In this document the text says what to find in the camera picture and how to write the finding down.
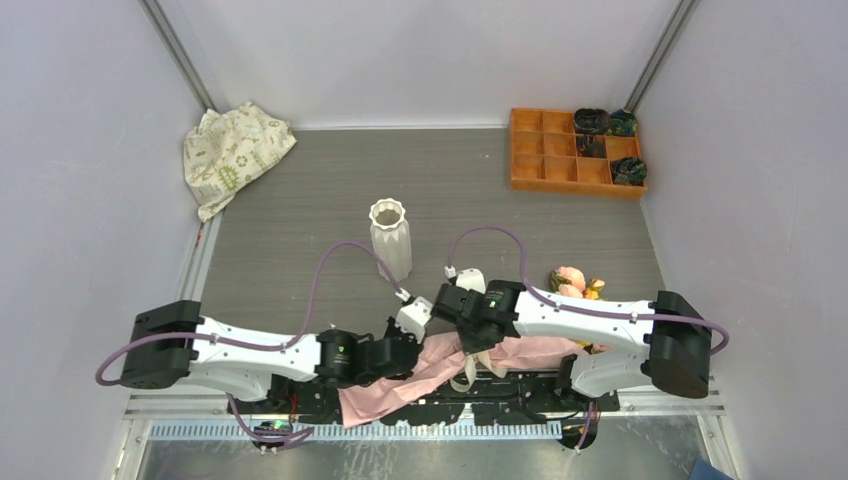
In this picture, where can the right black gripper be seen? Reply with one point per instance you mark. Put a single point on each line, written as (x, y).
(471, 346)

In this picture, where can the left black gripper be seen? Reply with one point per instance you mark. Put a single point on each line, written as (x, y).
(392, 328)

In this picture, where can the cream printed ribbon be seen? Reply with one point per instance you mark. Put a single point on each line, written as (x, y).
(470, 371)

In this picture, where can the pink flower bouquet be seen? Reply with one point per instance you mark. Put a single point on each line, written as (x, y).
(442, 360)

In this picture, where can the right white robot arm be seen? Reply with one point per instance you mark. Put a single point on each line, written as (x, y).
(662, 342)

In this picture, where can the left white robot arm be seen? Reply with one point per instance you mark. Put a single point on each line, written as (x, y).
(175, 344)

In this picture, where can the white ribbed vase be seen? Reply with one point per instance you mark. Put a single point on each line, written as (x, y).
(391, 239)

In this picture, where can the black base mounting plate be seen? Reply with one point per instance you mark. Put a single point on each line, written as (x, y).
(520, 398)

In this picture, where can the orange compartment tray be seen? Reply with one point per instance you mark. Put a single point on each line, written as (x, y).
(543, 157)

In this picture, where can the dark sock in tray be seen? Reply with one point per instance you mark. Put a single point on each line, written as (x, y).
(591, 146)

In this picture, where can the patterned sock front compartment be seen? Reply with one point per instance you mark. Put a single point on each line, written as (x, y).
(629, 171)

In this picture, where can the dark rolled sock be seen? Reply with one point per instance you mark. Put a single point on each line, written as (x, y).
(591, 121)

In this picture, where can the green blue rolled sock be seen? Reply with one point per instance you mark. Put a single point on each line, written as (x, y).
(623, 123)

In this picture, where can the cream patterned cloth bag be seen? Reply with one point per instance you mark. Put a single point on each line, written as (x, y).
(227, 151)

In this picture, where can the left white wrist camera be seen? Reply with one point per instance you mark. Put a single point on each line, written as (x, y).
(414, 315)

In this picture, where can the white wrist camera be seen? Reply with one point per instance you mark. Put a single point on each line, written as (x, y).
(469, 279)
(414, 315)

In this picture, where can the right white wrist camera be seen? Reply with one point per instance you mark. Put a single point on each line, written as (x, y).
(469, 279)

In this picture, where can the right corner frame post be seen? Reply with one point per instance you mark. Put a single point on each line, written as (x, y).
(672, 30)

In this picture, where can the corner frame post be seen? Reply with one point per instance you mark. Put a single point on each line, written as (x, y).
(672, 30)
(179, 54)

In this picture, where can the left corner frame post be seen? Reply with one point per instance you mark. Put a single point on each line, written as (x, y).
(179, 54)

